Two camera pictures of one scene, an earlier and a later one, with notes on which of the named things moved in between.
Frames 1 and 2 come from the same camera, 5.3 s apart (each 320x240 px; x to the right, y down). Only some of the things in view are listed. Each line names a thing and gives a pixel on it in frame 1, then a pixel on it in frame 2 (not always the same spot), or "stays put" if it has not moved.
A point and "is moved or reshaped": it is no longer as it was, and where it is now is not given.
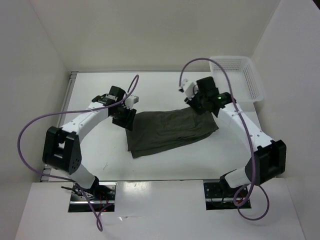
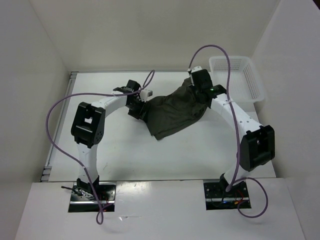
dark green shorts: (155, 130) is moved or reshaped
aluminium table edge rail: (47, 169) stays put
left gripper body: (123, 117) -> (136, 109)
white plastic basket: (246, 86) stays put
